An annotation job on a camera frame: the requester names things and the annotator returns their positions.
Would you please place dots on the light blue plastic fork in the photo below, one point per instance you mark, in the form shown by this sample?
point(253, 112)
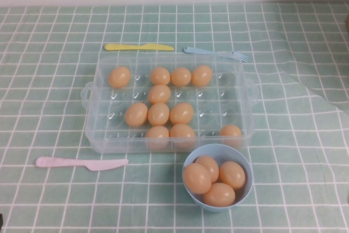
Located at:
point(201, 51)

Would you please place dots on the light blue bowl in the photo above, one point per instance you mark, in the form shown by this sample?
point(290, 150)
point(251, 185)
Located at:
point(245, 159)

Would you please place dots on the clear plastic egg box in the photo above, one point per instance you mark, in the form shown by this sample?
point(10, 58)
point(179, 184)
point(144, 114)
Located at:
point(114, 144)

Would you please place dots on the beige plastic egg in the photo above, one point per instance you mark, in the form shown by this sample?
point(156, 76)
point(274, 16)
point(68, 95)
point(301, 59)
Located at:
point(231, 134)
point(182, 134)
point(159, 94)
point(181, 113)
point(181, 76)
point(136, 114)
point(160, 76)
point(158, 113)
point(156, 134)
point(212, 165)
point(197, 178)
point(120, 77)
point(201, 75)
point(219, 195)
point(232, 175)

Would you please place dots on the yellow plastic knife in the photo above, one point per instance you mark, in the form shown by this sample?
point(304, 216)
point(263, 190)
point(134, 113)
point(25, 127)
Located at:
point(122, 47)

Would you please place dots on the pink plastic knife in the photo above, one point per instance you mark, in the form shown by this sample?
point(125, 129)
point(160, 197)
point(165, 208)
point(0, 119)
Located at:
point(68, 162)

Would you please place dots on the brown cardboard box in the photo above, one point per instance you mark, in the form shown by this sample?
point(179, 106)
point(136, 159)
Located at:
point(347, 23)

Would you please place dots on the green checked tablecloth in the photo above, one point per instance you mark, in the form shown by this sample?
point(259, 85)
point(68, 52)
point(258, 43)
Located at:
point(54, 107)

